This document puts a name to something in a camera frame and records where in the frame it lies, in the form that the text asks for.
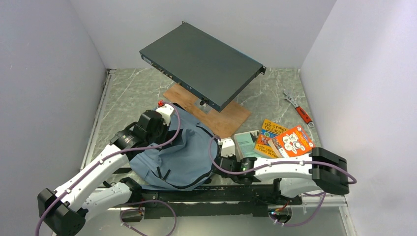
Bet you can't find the metal stand bracket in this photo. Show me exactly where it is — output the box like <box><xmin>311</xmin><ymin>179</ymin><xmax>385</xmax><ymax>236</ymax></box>
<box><xmin>194</xmin><ymin>99</ymin><xmax>212</xmax><ymax>114</ymax></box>

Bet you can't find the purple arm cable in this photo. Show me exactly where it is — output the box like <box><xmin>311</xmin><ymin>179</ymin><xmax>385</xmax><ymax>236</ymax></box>
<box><xmin>208</xmin><ymin>135</ymin><xmax>357</xmax><ymax>185</ymax></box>
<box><xmin>34</xmin><ymin>102</ymin><xmax>182</xmax><ymax>236</ymax></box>

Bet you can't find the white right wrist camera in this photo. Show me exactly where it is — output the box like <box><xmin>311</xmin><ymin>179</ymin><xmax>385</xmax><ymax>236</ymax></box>
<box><xmin>217</xmin><ymin>138</ymin><xmax>236</xmax><ymax>157</ymax></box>

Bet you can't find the brown wooden board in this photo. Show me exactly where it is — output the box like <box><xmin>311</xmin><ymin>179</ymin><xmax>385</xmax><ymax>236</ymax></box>
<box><xmin>163</xmin><ymin>84</ymin><xmax>251</xmax><ymax>138</ymax></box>

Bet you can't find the yellow treehouse book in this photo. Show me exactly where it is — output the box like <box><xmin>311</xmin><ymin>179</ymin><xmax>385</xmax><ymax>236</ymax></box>
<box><xmin>253</xmin><ymin>119</ymin><xmax>288</xmax><ymax>158</ymax></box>

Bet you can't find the teal paperback book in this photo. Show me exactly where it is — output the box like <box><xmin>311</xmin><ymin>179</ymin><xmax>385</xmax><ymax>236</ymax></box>
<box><xmin>233</xmin><ymin>130</ymin><xmax>267</xmax><ymax>160</ymax></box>

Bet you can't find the aluminium frame rail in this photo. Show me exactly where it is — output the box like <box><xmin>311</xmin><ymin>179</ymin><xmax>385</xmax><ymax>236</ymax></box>
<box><xmin>80</xmin><ymin>69</ymin><xmax>117</xmax><ymax>171</ymax></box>

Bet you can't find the blue student backpack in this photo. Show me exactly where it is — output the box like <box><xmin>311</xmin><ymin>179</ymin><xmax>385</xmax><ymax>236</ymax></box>
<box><xmin>129</xmin><ymin>107</ymin><xmax>218</xmax><ymax>191</ymax></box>

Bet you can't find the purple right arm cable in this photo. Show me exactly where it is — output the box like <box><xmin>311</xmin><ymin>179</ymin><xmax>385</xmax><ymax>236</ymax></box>
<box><xmin>208</xmin><ymin>135</ymin><xmax>357</xmax><ymax>185</ymax></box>

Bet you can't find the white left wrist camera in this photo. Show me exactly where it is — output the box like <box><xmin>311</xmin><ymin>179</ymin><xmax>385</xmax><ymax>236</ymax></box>
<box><xmin>155</xmin><ymin>100</ymin><xmax>176</xmax><ymax>126</ymax></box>

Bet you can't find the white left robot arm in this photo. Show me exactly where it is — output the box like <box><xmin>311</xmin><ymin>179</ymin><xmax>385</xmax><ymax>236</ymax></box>
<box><xmin>35</xmin><ymin>104</ymin><xmax>179</xmax><ymax>236</ymax></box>

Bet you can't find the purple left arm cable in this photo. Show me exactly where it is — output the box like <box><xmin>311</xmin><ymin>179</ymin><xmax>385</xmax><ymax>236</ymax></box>
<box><xmin>34</xmin><ymin>102</ymin><xmax>182</xmax><ymax>236</ymax></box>

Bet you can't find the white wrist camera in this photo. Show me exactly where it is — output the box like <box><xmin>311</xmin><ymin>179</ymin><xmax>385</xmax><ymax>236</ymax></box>
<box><xmin>155</xmin><ymin>100</ymin><xmax>176</xmax><ymax>126</ymax></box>
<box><xmin>217</xmin><ymin>138</ymin><xmax>236</xmax><ymax>157</ymax></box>

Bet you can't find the orange cartoon book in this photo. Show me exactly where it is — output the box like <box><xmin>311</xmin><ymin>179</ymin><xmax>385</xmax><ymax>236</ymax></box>
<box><xmin>268</xmin><ymin>125</ymin><xmax>315</xmax><ymax>158</ymax></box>

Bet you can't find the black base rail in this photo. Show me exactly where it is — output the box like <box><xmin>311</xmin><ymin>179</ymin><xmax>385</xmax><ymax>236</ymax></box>
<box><xmin>109</xmin><ymin>177</ymin><xmax>303</xmax><ymax>219</ymax></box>

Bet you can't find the dark teal rack server unit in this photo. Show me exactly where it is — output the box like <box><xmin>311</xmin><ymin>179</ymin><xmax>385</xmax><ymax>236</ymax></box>
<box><xmin>140</xmin><ymin>22</ymin><xmax>266</xmax><ymax>112</ymax></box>

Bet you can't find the red handled adjustable wrench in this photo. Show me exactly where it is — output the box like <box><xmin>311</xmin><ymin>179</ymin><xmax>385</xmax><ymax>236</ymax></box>
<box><xmin>283</xmin><ymin>90</ymin><xmax>315</xmax><ymax>128</ymax></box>

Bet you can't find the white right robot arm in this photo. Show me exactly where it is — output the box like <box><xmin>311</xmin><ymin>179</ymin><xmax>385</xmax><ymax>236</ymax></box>
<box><xmin>211</xmin><ymin>147</ymin><xmax>356</xmax><ymax>204</ymax></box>

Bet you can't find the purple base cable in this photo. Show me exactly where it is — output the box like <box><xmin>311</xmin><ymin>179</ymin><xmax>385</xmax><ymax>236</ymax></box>
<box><xmin>119</xmin><ymin>202</ymin><xmax>178</xmax><ymax>236</ymax></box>

